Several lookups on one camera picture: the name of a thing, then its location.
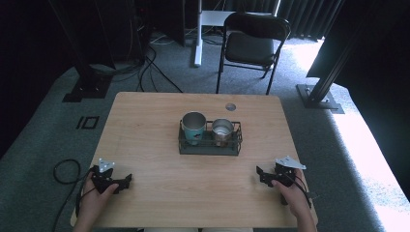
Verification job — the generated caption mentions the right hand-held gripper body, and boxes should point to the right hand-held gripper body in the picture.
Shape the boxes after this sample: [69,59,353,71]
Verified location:
[274,156,308,206]

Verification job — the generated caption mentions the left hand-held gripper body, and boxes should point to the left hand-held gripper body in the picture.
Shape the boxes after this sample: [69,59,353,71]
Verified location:
[91,158,118,195]

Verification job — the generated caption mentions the silver metal cup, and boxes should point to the silver metal cup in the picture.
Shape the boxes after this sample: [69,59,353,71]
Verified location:
[211,118,235,148]

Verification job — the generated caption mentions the black wire basket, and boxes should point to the black wire basket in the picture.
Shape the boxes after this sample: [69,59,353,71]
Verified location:
[178,119,244,157]

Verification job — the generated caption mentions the teal metal cup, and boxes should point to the teal metal cup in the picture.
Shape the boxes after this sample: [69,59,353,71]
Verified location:
[180,110,208,146]

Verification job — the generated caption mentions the person's right hand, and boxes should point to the person's right hand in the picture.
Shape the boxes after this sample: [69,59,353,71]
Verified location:
[271,168,315,220]

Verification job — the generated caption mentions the person's left hand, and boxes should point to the person's left hand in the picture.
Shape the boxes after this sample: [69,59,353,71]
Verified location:
[76,171,120,224]

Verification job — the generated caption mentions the black metal stand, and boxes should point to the black metal stand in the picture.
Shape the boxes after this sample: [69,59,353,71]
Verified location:
[295,0,371,115]
[47,0,114,103]

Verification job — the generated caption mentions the black folding chair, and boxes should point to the black folding chair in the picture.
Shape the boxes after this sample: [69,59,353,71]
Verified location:
[215,12,292,97]

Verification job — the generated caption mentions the dark pleated curtain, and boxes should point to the dark pleated curtain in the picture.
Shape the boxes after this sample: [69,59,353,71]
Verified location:
[277,0,344,42]

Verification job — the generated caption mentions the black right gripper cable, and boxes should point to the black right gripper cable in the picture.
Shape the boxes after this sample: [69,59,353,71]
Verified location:
[288,175,318,209]

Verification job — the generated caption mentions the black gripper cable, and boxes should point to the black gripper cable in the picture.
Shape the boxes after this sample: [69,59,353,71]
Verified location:
[288,175,318,209]
[51,159,98,232]

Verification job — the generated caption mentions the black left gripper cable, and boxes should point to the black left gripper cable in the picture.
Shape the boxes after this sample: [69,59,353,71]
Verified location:
[51,159,98,232]

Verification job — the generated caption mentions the black floor cables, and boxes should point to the black floor cables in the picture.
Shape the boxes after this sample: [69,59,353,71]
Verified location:
[136,44,184,94]

